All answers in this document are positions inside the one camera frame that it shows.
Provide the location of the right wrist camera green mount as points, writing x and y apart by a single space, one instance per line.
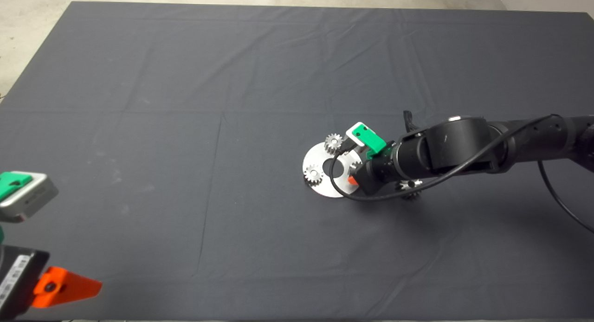
366 137

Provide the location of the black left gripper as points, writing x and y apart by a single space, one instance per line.
18 282

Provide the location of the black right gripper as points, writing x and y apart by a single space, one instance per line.
378 173

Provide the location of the left wrist camera green mount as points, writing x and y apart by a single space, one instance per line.
25 196

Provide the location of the dark grey table cloth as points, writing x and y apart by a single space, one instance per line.
185 127

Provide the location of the large steel gear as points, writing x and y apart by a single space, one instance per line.
410 194

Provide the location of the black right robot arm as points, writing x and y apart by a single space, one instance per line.
464 143

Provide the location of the round metal plate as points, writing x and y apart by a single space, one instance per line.
325 189

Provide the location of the wrist camera green mount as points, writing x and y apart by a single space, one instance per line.
366 137
25 196

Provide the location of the small steel gear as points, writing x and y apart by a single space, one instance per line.
355 166
313 175
333 144

